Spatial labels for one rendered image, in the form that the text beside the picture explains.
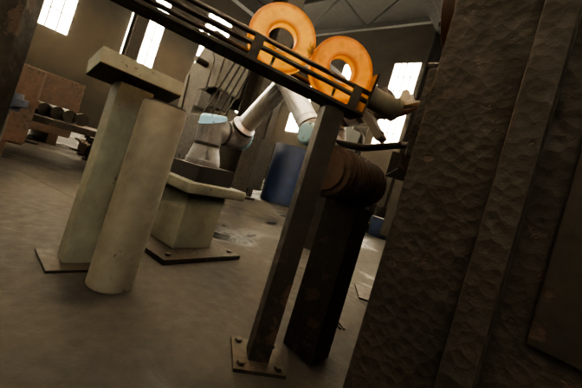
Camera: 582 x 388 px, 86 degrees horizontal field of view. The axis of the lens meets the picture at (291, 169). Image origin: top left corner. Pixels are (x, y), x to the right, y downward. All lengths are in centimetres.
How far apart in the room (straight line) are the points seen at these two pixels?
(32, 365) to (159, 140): 51
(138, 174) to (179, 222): 48
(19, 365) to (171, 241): 73
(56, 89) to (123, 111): 326
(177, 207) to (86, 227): 38
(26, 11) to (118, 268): 60
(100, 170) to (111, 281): 31
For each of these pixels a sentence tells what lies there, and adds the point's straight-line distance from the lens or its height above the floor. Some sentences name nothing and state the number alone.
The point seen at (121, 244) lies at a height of 13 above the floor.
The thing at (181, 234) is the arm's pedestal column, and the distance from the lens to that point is 135.
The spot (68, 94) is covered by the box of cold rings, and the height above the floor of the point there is 58.
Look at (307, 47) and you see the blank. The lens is 76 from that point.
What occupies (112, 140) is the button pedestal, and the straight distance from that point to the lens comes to 104.
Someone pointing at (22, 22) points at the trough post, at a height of 56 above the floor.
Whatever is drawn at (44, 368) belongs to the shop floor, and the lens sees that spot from 74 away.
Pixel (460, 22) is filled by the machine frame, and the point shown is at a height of 78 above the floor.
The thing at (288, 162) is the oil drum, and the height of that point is 63.
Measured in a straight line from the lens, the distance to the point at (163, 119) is 89.
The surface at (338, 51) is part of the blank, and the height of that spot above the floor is 74.
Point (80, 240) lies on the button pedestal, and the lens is 110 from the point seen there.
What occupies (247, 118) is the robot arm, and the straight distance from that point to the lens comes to 142.
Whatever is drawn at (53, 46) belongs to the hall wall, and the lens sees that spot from 1245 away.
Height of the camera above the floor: 43
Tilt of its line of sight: 1 degrees up
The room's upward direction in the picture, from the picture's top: 17 degrees clockwise
